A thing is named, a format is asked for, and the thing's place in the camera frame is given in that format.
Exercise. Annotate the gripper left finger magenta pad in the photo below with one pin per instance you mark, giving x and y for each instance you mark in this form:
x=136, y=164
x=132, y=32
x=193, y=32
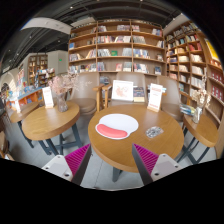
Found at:
x=71, y=167

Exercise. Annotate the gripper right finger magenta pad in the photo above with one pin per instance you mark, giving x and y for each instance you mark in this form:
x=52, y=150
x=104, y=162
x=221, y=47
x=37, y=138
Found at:
x=152, y=166

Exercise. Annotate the patterned computer mouse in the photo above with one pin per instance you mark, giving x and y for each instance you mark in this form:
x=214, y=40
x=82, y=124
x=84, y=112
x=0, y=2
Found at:
x=154, y=131

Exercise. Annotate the white mouse pad red rest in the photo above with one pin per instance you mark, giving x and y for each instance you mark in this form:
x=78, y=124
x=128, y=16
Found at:
x=116, y=126

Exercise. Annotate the round wooden centre table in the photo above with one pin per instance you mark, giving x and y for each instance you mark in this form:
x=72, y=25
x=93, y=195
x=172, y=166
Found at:
x=118, y=153

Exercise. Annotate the round wooden table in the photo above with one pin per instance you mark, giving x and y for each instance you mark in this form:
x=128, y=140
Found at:
x=47, y=125
x=118, y=153
x=204, y=132

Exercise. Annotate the round wooden left table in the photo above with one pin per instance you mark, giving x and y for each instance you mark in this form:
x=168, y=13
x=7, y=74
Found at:
x=47, y=125

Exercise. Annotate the beige armchair right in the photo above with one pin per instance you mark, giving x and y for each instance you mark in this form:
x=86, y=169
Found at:
x=171, y=101

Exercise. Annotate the beige armchair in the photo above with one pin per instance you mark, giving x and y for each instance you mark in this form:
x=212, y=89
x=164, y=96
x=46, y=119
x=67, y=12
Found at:
x=88, y=95
x=138, y=80
x=171, y=101

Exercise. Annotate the stack of booklets right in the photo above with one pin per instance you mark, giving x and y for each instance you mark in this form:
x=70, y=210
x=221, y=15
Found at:
x=187, y=109

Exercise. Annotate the round wooden right table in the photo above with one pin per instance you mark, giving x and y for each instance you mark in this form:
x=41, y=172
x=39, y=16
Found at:
x=204, y=132

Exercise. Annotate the beige armchair left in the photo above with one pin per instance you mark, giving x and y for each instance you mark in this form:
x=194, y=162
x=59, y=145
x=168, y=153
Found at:
x=88, y=95

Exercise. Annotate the dark book on chair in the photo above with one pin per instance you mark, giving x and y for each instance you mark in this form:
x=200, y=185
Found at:
x=138, y=94

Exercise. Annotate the white orange sign stand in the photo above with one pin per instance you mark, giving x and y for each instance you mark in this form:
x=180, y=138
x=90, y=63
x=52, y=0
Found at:
x=155, y=97

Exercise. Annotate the white sign on left table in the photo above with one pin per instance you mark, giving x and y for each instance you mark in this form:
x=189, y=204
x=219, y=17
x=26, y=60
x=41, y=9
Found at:
x=48, y=99

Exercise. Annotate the far left round table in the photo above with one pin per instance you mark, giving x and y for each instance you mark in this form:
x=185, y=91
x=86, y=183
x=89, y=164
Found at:
x=25, y=111

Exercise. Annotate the orange display stand left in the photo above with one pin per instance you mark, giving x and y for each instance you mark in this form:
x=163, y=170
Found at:
x=33, y=96

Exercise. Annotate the white picture board on chair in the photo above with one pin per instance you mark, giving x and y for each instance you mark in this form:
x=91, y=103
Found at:
x=122, y=90

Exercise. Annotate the beige armchair centre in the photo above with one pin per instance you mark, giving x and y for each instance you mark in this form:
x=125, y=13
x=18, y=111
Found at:
x=138, y=80

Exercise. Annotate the glass vase dried flowers left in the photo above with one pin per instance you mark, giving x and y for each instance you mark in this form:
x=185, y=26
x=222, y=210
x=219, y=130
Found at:
x=60, y=85

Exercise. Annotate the glass vase dried flowers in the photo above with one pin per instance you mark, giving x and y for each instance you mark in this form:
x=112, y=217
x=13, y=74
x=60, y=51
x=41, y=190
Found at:
x=202, y=97
x=60, y=85

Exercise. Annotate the glass vase dried flowers right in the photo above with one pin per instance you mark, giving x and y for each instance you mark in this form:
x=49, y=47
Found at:
x=202, y=97

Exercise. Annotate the distant wooden bookshelf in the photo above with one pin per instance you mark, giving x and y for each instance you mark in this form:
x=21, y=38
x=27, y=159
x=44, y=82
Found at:
x=39, y=74

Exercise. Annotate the large wooden bookshelf back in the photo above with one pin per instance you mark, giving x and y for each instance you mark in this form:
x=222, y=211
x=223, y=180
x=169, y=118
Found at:
x=109, y=46

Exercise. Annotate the wooden bookshelf right wall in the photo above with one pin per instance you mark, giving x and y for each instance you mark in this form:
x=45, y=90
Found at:
x=193, y=62

